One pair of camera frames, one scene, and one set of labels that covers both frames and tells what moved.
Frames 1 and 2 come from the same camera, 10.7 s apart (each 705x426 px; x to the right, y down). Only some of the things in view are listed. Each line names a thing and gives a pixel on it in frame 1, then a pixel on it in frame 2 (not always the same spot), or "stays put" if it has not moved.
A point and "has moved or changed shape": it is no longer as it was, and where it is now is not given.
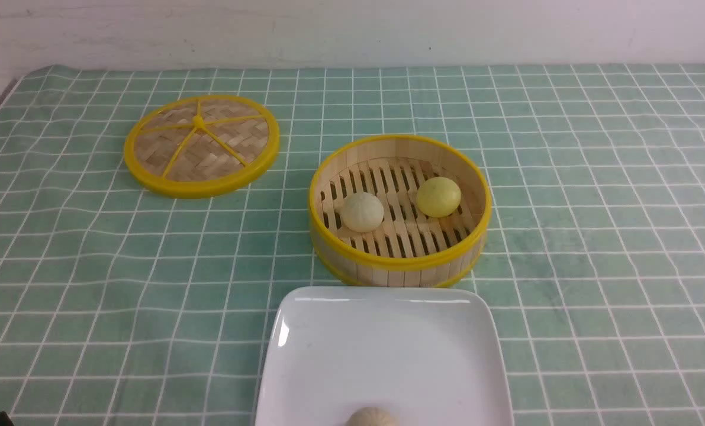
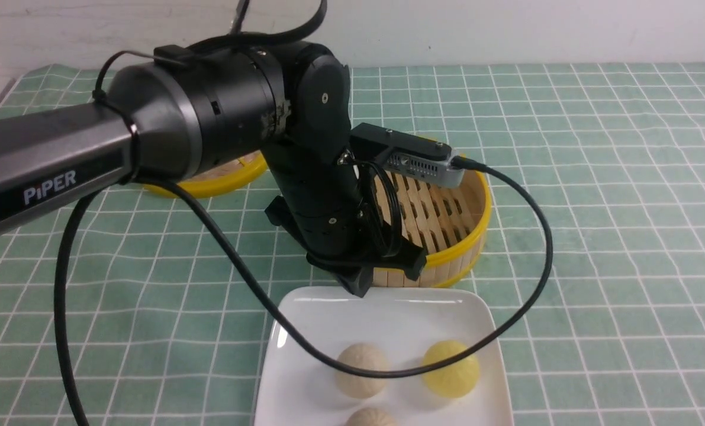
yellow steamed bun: (438, 197) to (456, 378)
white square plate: (428, 355) stays put
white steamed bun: (362, 212) has moved or changed shape
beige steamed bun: (372, 416) stays put
